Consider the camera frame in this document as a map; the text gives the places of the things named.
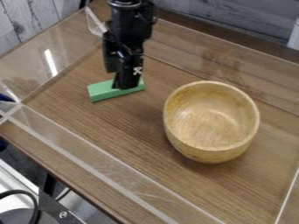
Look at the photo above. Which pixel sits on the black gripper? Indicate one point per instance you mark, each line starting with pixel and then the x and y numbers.
pixel 124 49

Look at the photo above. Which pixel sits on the green rectangular block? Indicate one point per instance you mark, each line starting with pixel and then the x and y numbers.
pixel 102 90

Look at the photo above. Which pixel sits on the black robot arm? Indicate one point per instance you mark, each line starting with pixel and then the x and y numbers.
pixel 133 8

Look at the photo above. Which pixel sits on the light wooden bowl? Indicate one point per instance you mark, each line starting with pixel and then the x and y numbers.
pixel 212 121

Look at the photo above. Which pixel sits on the clear acrylic tray walls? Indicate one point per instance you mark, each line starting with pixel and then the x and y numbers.
pixel 106 147

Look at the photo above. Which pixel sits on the black table leg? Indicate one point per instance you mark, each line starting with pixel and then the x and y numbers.
pixel 50 184

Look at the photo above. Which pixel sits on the clear acrylic corner bracket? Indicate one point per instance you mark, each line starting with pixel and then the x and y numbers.
pixel 96 26

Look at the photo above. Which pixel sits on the black metal bracket with screw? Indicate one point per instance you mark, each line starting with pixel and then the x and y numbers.
pixel 54 212

